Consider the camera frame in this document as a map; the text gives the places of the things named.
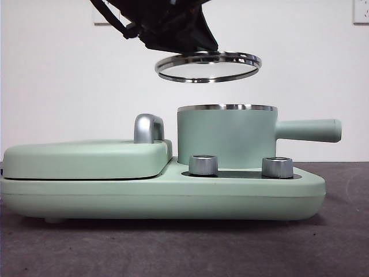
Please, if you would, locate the glass lid with green knob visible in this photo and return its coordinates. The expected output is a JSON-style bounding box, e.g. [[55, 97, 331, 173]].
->
[[155, 50, 263, 84]]

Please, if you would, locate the silver control knob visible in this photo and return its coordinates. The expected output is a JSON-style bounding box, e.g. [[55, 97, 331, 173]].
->
[[189, 154, 219, 176], [261, 156, 294, 178]]

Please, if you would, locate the mint green cooker base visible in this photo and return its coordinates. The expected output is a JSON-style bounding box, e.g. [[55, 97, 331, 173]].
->
[[0, 155, 327, 224]]

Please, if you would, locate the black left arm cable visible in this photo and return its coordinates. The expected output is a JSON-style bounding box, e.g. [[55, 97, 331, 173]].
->
[[95, 0, 138, 40]]

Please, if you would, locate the white wall socket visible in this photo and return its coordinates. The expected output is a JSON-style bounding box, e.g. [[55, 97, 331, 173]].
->
[[92, 5, 113, 26], [353, 0, 369, 25]]

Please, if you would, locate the silver grill cover handle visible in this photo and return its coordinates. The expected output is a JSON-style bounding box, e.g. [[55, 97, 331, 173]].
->
[[133, 114, 165, 144]]

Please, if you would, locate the mint green pot with handle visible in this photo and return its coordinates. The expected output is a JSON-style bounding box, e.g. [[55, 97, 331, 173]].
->
[[176, 103, 342, 171]]

